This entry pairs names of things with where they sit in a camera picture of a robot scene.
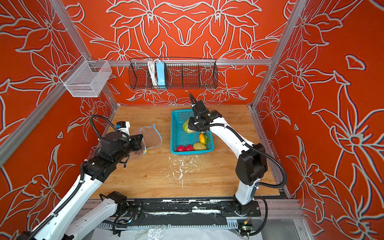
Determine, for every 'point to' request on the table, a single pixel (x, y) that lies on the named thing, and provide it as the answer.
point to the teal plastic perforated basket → (179, 137)
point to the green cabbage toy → (185, 126)
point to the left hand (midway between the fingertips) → (142, 134)
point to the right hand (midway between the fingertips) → (189, 125)
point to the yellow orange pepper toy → (201, 138)
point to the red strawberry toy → (181, 148)
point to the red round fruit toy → (189, 148)
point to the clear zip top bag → (152, 138)
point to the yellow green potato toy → (199, 146)
